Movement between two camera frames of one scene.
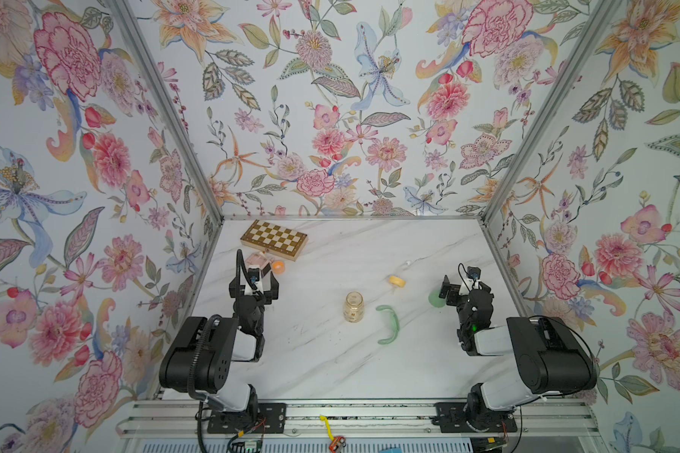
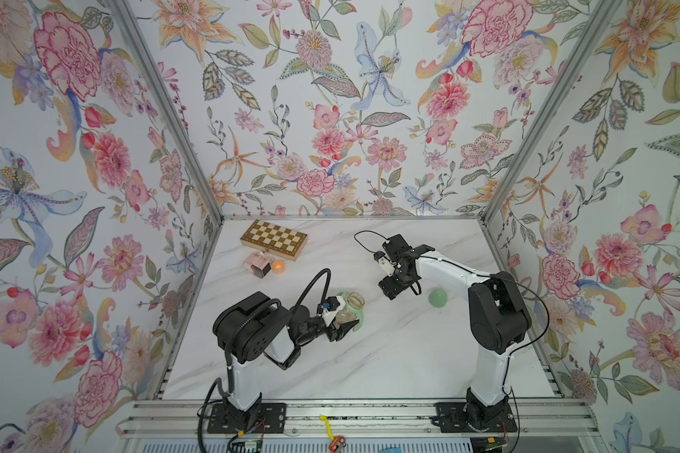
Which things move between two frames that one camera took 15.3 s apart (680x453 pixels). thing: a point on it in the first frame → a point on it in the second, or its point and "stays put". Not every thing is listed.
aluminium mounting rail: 529,418 stays put
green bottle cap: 435,300 stays put
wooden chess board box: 275,240 stays put
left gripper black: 266,296 → 338,335
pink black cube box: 258,260 stays put
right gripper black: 454,293 → 389,290
